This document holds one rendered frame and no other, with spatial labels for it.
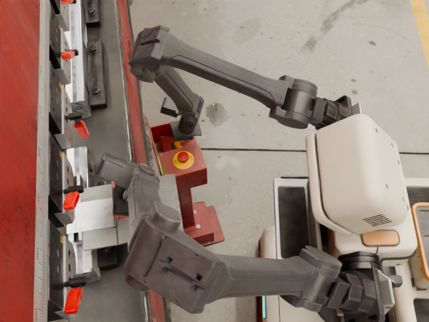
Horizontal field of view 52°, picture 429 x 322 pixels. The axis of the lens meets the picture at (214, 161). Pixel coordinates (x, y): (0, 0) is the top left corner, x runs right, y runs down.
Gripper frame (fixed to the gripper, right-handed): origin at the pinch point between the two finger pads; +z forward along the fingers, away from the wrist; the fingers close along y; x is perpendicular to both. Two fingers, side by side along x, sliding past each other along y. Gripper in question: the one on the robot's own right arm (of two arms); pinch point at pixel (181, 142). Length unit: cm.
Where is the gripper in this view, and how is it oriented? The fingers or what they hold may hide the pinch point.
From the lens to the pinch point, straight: 161.5
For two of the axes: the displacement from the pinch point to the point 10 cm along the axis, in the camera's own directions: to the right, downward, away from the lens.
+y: -9.3, 1.1, -3.6
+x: 2.8, 8.4, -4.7
